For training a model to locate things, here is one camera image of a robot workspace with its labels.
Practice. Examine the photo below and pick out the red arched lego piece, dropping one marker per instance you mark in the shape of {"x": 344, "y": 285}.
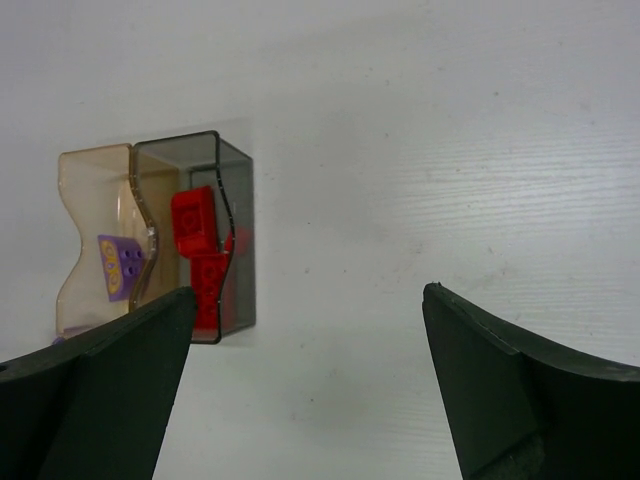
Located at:
{"x": 207, "y": 274}

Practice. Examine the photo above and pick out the amber transparent container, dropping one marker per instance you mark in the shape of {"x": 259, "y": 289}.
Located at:
{"x": 116, "y": 190}

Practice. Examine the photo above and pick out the red lego brick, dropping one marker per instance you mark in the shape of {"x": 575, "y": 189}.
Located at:
{"x": 194, "y": 222}

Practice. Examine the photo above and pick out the grey transparent container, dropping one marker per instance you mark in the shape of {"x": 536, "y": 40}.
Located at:
{"x": 206, "y": 159}

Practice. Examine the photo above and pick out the purple lego brick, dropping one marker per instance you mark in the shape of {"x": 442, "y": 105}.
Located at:
{"x": 122, "y": 260}

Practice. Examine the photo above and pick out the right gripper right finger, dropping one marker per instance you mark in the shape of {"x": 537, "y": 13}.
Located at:
{"x": 520, "y": 406}

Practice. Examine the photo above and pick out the small red lego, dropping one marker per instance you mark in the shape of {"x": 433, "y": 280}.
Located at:
{"x": 243, "y": 241}

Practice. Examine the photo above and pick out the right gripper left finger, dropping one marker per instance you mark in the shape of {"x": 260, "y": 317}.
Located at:
{"x": 96, "y": 406}

